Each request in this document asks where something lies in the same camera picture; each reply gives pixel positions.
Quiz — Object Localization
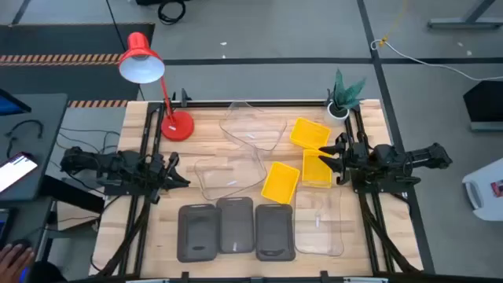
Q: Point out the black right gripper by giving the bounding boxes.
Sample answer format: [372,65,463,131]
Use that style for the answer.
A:
[318,132,376,186]

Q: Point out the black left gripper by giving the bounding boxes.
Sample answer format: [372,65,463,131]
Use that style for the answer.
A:
[143,152,192,204]

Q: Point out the yellow plastic basket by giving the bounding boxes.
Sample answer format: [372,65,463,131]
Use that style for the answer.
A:
[289,117,332,151]
[261,161,301,205]
[301,149,334,189]

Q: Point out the clear plastic basket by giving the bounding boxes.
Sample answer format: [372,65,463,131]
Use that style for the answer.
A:
[218,101,288,153]
[294,187,346,258]
[193,144,269,202]

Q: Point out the dark grey plastic basket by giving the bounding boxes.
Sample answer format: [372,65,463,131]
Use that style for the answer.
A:
[177,204,222,263]
[255,204,297,263]
[216,197,255,255]

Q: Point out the green artificial plant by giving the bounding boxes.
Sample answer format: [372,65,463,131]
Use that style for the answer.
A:
[326,68,367,112]

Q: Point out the red desk lamp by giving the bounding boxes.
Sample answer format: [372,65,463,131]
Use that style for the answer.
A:
[118,31,196,142]

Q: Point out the dark grey desk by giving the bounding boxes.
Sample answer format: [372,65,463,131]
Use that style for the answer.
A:
[0,93,69,203]
[0,196,54,283]

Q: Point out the black hazard-striped floor mat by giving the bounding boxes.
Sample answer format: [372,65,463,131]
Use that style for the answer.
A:
[0,23,156,108]

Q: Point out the white plastic bin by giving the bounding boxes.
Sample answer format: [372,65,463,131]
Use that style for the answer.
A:
[461,156,503,222]

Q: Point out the black cabinet with grey base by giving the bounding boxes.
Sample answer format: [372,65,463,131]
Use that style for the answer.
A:
[462,79,503,133]

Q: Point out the tablet with white screen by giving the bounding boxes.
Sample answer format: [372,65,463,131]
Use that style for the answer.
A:
[0,152,39,194]

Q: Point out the person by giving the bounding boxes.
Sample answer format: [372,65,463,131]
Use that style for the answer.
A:
[28,260,68,283]

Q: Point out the black floor box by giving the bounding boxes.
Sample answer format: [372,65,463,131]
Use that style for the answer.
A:
[135,0,190,7]

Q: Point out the laptop with blue screen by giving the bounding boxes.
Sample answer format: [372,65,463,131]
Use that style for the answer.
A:
[0,88,33,117]

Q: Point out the grey metal table leg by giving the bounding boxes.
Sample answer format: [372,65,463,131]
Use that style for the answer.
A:
[427,0,503,31]

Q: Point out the person's hand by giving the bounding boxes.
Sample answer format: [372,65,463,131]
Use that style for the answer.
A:
[0,243,36,283]

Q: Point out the black arm supply cables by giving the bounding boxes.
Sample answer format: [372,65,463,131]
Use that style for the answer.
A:
[54,124,122,159]

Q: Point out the black cable bundle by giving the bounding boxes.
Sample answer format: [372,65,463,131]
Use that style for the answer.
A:
[359,192,420,274]
[89,194,152,278]

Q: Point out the white floor cable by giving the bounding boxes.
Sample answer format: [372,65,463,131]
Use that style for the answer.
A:
[369,38,503,83]

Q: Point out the yellow floor cable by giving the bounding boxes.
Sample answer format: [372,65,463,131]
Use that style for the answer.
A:
[378,0,410,45]

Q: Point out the coiled black cable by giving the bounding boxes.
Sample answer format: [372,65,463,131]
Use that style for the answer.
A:
[156,0,187,26]

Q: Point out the black cable on desk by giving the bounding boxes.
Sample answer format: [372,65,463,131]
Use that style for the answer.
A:
[5,119,45,149]

